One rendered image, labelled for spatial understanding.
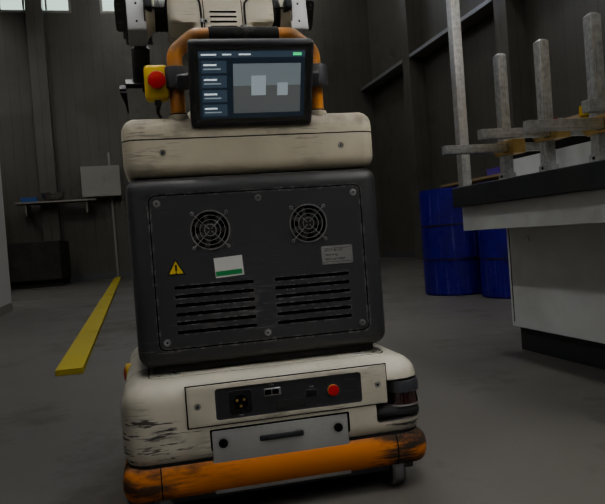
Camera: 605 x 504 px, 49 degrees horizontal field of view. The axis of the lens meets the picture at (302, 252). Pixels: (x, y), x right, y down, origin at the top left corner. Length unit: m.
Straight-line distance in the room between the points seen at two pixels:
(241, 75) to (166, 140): 0.20
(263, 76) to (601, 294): 1.53
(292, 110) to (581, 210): 1.11
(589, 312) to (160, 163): 1.69
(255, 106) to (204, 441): 0.68
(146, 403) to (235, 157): 0.53
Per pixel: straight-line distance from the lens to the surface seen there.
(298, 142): 1.44
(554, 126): 2.00
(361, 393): 1.41
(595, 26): 2.20
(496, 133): 2.20
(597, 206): 2.17
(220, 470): 1.38
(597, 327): 2.55
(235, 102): 1.40
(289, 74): 1.41
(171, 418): 1.35
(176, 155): 1.40
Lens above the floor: 0.54
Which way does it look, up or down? 1 degrees down
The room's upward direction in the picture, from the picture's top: 4 degrees counter-clockwise
